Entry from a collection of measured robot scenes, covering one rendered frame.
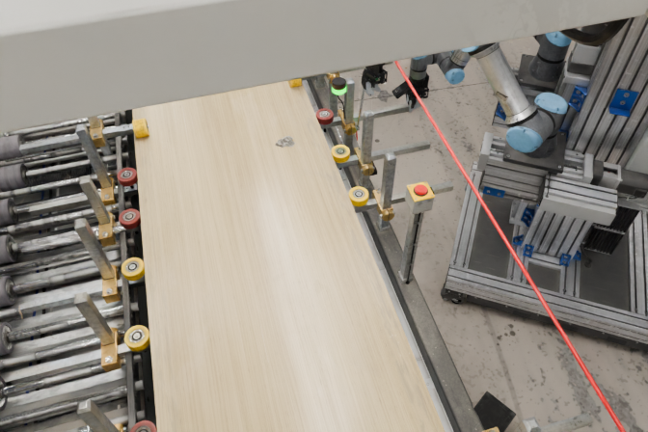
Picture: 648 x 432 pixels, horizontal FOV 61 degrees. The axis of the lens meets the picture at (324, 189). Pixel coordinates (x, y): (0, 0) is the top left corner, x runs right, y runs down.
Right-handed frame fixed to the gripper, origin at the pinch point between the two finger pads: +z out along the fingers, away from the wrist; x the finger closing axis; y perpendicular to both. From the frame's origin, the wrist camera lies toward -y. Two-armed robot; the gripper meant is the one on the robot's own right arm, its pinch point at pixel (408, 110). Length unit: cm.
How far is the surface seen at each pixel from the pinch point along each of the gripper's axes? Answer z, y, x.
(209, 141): -8, -95, -3
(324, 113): -8.8, -41.8, -0.2
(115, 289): -2, -138, -63
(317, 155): -8, -52, -24
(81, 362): -3, -150, -89
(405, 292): 12, -34, -86
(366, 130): -23, -32, -31
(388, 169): -26, -33, -56
